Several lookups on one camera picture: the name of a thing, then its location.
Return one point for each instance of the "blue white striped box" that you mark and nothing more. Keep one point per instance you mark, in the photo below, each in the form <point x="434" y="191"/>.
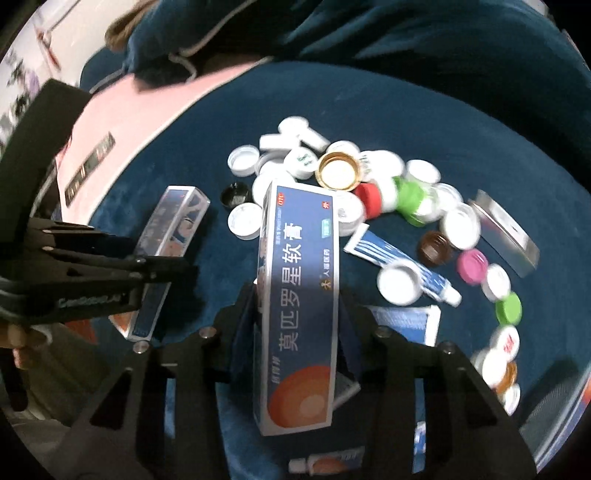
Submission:
<point x="411" y="323"/>

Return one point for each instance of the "brown furry cloth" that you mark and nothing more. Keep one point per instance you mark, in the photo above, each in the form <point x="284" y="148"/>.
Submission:
<point x="129" y="23"/>

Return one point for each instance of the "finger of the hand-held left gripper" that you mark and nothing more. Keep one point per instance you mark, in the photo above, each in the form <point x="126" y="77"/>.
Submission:
<point x="115" y="267"/>

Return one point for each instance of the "silver foil box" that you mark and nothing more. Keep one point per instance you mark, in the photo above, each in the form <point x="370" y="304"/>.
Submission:
<point x="505" y="230"/>

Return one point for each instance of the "person's left hand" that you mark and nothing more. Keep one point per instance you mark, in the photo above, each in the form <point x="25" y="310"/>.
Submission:
<point x="16" y="339"/>

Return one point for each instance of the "blue ointment box orange circle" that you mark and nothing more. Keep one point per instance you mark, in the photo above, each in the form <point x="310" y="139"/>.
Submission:
<point x="300" y="286"/>
<point x="180" y="217"/>

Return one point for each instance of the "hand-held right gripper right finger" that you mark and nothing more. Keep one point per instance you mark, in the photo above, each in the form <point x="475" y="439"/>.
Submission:
<point x="351" y="341"/>

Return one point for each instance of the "pink cloth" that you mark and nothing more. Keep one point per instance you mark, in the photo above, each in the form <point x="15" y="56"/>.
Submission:
<point x="152" y="120"/>

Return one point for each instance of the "small blue orange ointment box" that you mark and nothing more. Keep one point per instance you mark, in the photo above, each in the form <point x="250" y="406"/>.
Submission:
<point x="332" y="461"/>

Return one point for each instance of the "scattered bottle caps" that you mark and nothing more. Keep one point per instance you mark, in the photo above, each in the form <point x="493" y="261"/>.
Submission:
<point x="461" y="224"/>

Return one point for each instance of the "blue white ointment tube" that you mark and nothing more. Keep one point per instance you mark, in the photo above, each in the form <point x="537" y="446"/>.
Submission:
<point x="392" y="251"/>

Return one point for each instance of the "dark blue crumpled blanket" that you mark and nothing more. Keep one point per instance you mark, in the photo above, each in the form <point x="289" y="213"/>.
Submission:
<point x="369" y="27"/>

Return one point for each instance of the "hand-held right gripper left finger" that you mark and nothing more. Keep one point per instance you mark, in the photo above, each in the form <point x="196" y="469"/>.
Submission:
<point x="242" y="341"/>

